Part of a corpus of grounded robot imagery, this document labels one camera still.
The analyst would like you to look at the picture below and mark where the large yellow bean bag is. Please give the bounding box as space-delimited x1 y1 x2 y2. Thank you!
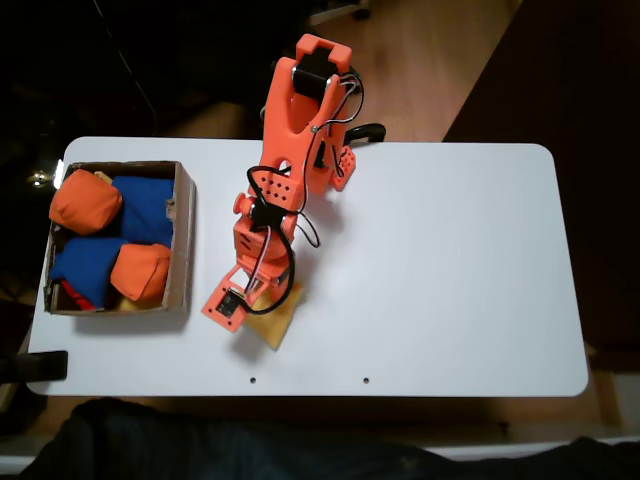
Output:
243 281 306 351

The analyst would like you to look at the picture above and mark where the cardboard box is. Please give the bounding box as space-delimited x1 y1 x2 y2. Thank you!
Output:
43 159 197 317

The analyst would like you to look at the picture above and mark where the blue bean bag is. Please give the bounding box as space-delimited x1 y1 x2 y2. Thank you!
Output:
49 237 131 309
110 174 176 249

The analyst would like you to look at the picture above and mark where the orange bean bag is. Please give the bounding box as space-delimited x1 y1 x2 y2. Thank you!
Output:
48 168 124 236
109 243 173 303

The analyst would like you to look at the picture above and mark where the red bean bag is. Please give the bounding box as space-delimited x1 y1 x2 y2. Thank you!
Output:
59 279 99 311

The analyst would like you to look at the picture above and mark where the person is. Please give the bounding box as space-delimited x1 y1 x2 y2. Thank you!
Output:
19 397 640 480

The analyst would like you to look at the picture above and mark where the black flat table clamp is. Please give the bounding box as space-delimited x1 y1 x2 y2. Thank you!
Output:
0 349 69 385

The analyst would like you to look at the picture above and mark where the office chair base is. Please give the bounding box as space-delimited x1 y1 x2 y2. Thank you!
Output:
309 0 374 24

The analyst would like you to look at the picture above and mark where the dark brown furniture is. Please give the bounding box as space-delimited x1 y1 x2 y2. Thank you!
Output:
442 0 640 359

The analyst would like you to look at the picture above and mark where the orange gripper camera mount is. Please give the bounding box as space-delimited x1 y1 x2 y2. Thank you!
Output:
201 264 257 334

